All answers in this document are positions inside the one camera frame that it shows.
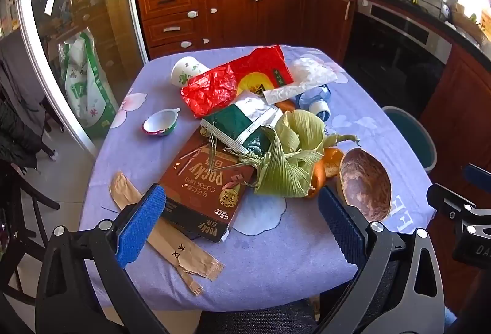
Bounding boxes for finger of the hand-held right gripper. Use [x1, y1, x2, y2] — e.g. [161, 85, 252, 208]
[427, 183, 480, 220]
[462, 163, 491, 186]

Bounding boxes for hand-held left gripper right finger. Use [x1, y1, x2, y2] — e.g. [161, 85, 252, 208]
[318, 185, 446, 334]

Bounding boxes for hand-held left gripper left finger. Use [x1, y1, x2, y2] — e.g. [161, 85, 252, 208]
[35, 183, 169, 334]

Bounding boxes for brown paper chopstick sleeve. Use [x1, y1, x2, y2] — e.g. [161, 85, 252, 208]
[174, 265, 204, 297]
[110, 172, 225, 280]

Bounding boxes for brown fruit shell half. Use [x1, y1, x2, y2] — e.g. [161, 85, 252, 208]
[337, 148, 392, 223]

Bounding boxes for orange peel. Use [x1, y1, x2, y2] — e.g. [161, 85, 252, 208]
[307, 146, 345, 200]

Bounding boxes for brown snack box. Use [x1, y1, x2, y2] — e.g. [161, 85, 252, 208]
[158, 126, 257, 243]

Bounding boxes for teal trash bin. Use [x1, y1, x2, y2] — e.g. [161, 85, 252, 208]
[381, 106, 438, 171]

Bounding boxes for green corn husks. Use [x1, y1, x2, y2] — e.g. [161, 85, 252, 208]
[253, 109, 361, 198]

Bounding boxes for clear plastic water bottle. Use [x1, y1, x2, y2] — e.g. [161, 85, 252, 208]
[295, 84, 332, 122]

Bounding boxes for green and white packet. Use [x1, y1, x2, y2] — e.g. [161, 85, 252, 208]
[200, 90, 282, 166]

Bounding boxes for white green-print paper cup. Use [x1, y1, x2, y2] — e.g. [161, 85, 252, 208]
[170, 56, 211, 88]

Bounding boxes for red foil bag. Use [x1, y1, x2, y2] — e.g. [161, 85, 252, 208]
[181, 45, 295, 119]

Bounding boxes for purple floral tablecloth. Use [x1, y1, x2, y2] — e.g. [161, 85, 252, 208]
[79, 44, 438, 313]

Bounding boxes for red wooden door cabinet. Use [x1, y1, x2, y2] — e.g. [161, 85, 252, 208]
[420, 46, 491, 204]

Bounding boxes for dark wooden chair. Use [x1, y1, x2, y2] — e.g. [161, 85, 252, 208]
[0, 161, 62, 308]

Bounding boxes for green and white bag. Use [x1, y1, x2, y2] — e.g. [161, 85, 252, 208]
[57, 31, 119, 139]

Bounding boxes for wicker basket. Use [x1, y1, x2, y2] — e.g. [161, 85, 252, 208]
[450, 8, 489, 44]

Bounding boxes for black built-in oven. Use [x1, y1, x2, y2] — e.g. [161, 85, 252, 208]
[343, 0, 453, 112]

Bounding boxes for dark jacket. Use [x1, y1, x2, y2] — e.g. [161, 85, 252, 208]
[0, 39, 47, 170]

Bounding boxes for glass sliding door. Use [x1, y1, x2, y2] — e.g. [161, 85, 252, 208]
[15, 0, 150, 158]

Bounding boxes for red wooden drawer cabinet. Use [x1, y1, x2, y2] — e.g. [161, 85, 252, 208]
[134, 0, 357, 60]

